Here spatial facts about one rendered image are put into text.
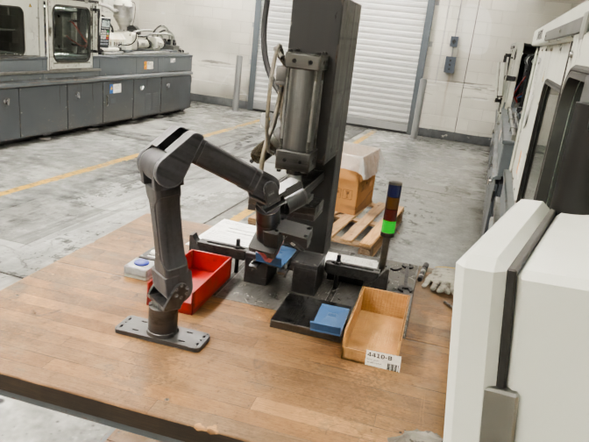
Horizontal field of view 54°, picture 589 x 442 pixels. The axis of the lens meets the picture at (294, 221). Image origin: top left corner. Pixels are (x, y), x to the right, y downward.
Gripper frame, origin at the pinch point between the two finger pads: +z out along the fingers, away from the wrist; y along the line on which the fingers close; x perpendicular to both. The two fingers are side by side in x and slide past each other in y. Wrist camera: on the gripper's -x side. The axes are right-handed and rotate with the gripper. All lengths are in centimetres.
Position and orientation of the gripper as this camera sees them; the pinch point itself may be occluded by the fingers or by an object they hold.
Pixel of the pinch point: (268, 259)
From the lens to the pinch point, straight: 148.8
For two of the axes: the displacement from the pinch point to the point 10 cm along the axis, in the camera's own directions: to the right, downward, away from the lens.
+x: -9.5, -2.6, 2.0
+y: 3.2, -6.9, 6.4
